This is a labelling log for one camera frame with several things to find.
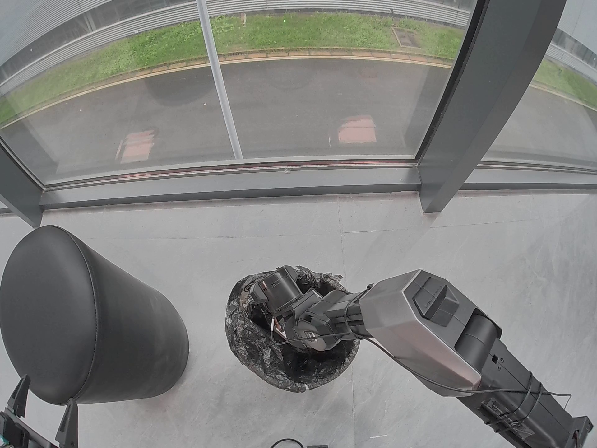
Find window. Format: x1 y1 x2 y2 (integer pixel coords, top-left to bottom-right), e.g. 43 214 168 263
0 0 597 228

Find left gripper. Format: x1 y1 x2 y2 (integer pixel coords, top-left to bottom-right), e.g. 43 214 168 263
0 375 79 448

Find black plastic bag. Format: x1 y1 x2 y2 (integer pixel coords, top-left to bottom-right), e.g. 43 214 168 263
226 265 361 394

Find dark grey round chair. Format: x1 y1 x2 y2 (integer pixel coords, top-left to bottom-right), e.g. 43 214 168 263
0 225 190 406

